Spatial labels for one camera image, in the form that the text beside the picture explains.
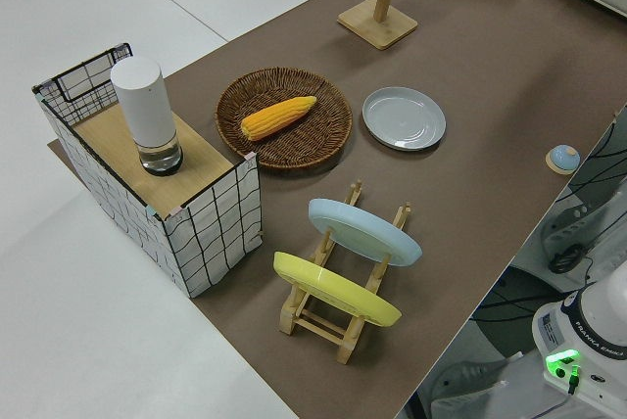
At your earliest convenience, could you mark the gray plate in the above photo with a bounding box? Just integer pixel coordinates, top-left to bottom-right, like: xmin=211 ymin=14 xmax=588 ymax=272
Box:
xmin=362 ymin=86 xmax=448 ymax=152

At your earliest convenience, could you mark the light blue plate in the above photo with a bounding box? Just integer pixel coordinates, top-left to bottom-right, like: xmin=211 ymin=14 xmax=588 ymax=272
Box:
xmin=308 ymin=198 xmax=424 ymax=268

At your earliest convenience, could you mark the wooden dish rack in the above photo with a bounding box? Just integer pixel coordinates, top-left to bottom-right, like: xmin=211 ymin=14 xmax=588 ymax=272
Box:
xmin=277 ymin=178 xmax=413 ymax=367

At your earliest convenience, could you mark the wooden mug tree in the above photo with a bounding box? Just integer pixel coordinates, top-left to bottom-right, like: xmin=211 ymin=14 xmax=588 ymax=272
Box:
xmin=336 ymin=0 xmax=421 ymax=52

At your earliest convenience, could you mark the yellow plate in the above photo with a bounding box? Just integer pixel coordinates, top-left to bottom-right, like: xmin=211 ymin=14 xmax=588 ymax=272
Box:
xmin=272 ymin=251 xmax=404 ymax=329

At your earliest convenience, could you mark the white cylindrical bottle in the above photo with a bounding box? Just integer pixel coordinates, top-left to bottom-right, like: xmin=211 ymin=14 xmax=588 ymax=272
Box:
xmin=109 ymin=57 xmax=185 ymax=178

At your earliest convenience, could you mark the yellow corn cob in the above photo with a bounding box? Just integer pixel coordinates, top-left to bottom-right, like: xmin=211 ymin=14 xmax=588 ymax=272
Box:
xmin=240 ymin=95 xmax=318 ymax=143

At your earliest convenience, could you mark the coiled black cable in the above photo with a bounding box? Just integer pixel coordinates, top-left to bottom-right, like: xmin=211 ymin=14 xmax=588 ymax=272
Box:
xmin=547 ymin=241 xmax=586 ymax=275

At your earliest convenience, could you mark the black wire basket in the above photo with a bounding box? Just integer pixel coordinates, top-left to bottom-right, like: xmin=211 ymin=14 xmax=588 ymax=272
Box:
xmin=51 ymin=41 xmax=134 ymax=128

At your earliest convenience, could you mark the brown table mat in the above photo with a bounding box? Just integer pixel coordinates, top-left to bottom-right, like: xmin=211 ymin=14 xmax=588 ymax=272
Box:
xmin=46 ymin=0 xmax=627 ymax=419

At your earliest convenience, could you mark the brown wicker basket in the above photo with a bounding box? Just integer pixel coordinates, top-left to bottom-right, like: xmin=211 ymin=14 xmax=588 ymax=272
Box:
xmin=216 ymin=66 xmax=355 ymax=176

